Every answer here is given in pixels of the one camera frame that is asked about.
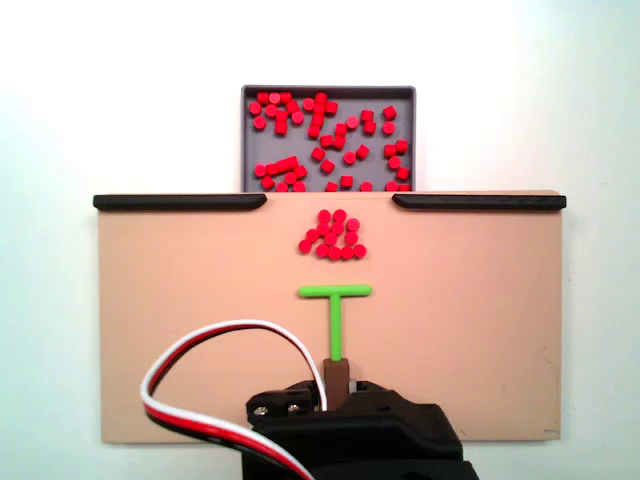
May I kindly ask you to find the green T pusher brown handle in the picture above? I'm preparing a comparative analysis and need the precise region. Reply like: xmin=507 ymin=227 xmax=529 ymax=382
xmin=298 ymin=284 xmax=373 ymax=412

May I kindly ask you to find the grey rectangular container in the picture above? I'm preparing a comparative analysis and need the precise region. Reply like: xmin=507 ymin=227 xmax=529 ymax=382
xmin=240 ymin=84 xmax=418 ymax=194

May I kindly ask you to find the beige rectangular board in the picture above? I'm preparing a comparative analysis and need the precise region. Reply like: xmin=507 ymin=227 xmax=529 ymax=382
xmin=94 ymin=189 xmax=564 ymax=445

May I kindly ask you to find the white red black cable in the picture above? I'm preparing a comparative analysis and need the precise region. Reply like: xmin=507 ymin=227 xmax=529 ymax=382
xmin=140 ymin=319 xmax=329 ymax=480

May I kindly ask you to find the black edge rail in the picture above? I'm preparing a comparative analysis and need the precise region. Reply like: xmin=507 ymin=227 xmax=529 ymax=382
xmin=391 ymin=194 xmax=568 ymax=212
xmin=92 ymin=194 xmax=268 ymax=212

